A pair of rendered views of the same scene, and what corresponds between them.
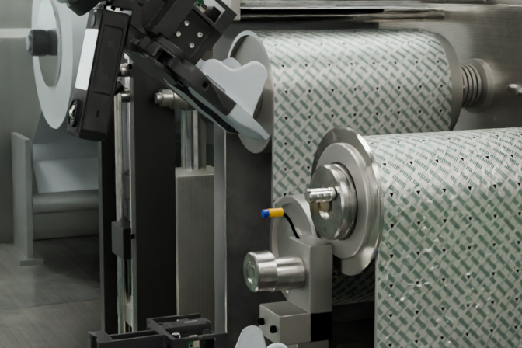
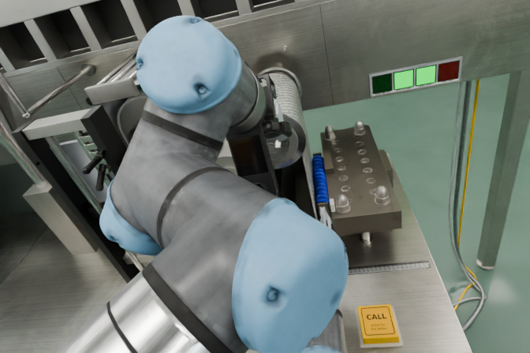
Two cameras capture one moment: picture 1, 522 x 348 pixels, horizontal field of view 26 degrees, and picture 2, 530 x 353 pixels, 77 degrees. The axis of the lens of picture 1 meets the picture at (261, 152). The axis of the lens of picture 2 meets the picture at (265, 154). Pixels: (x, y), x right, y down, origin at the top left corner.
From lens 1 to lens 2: 0.88 m
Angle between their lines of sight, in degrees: 55
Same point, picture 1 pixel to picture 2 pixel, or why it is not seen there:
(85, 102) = (270, 179)
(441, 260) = not seen: hidden behind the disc
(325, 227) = (274, 156)
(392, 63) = not seen: hidden behind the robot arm
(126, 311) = (139, 258)
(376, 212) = (302, 137)
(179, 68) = (285, 128)
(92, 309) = (19, 279)
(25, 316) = not seen: outside the picture
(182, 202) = (57, 200)
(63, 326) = (25, 297)
